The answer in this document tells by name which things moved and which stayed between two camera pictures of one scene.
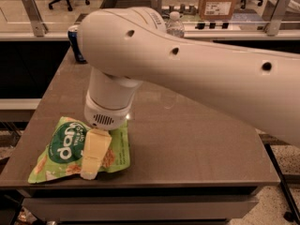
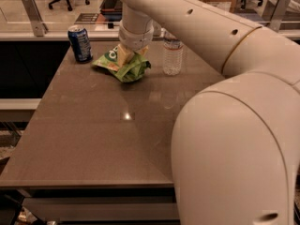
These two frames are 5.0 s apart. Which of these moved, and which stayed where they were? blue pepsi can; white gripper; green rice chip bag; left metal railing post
Moved: green rice chip bag; white gripper
Stayed: left metal railing post; blue pepsi can
